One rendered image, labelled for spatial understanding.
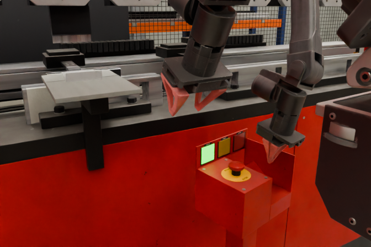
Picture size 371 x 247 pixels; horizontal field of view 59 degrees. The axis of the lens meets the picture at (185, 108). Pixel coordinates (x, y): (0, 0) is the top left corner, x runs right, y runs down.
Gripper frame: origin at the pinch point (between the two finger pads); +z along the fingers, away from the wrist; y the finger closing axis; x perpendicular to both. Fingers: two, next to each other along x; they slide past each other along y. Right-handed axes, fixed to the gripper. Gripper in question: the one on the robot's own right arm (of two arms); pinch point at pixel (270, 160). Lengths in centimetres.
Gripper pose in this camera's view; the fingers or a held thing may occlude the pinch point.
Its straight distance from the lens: 87.9
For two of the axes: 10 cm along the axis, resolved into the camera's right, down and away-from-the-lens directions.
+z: -1.6, 8.8, 4.5
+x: -7.4, 2.0, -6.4
